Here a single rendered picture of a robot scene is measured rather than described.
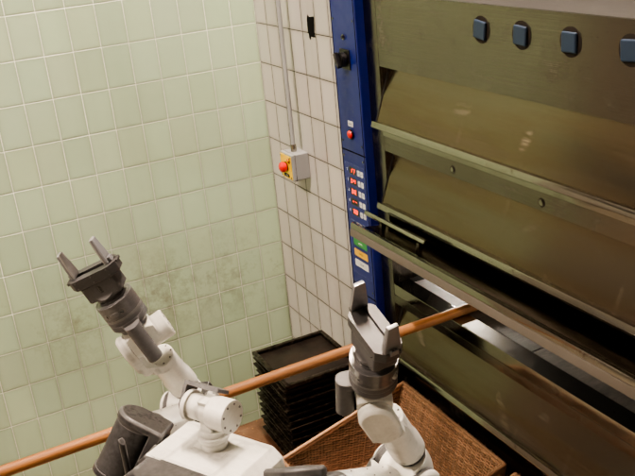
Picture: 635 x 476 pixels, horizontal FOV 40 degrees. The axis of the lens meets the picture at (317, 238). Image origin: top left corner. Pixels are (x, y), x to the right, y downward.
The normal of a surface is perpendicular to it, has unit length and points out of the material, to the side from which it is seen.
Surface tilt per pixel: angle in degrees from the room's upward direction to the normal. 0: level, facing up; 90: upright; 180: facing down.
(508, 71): 90
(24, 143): 90
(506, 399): 70
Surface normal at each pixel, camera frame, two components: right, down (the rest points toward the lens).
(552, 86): -0.88, 0.25
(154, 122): 0.46, 0.29
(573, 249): -0.86, -0.09
